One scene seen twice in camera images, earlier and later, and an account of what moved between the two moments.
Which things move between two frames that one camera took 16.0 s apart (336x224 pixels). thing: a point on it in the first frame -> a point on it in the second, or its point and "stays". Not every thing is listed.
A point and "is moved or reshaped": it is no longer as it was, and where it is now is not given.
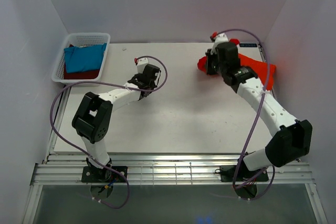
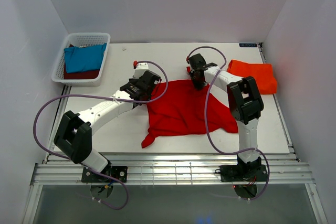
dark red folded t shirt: [92, 74] stays
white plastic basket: [82, 57] stays
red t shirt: [202, 63] is moved or reshaped
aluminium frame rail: [165, 168] stays
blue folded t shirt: [84, 59] stays
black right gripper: [210, 71] -> [197, 85]
